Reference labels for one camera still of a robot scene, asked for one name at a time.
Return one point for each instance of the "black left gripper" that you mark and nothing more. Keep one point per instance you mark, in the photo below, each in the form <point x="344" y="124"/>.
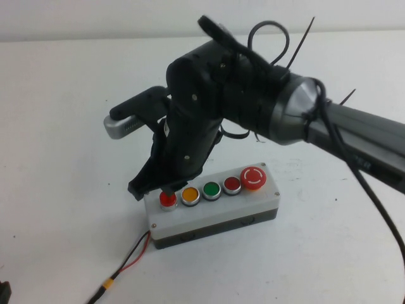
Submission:
<point x="4" y="293"/>

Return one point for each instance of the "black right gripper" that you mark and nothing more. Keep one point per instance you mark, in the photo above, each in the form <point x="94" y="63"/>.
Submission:
<point x="190" y="120"/>

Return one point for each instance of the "bright red push button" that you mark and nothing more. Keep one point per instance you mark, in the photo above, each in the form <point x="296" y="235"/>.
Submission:
<point x="167" y="202"/>

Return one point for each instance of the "grey and black right arm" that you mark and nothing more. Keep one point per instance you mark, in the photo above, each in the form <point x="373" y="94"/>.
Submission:
<point x="348" y="126"/>

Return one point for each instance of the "yellow push button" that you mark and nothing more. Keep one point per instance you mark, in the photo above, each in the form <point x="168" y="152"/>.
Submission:
<point x="190" y="194"/>

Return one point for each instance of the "green push button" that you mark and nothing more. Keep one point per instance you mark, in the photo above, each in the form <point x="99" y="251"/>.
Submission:
<point x="211" y="189"/>

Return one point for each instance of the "white and grey button box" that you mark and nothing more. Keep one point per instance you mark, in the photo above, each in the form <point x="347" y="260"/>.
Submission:
<point x="221" y="210"/>

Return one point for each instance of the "dark red push button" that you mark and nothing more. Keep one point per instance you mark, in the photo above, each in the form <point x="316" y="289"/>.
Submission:
<point x="232" y="183"/>

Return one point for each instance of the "red emergency stop mushroom button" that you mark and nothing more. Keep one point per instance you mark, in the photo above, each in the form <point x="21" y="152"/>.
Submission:
<point x="253" y="177"/>

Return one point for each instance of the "looped black zip tie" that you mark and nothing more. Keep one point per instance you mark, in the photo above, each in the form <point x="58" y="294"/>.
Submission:
<point x="235" y="136"/>

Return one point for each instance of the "long black zip tie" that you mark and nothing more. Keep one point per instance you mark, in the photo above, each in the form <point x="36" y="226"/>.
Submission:
<point x="302" y="41"/>

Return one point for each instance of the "short black zip tie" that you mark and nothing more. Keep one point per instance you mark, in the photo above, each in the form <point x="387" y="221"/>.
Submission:
<point x="347" y="97"/>

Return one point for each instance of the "silver wrist camera black mount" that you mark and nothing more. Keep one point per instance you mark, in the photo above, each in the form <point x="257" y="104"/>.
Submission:
<point x="126" y="125"/>

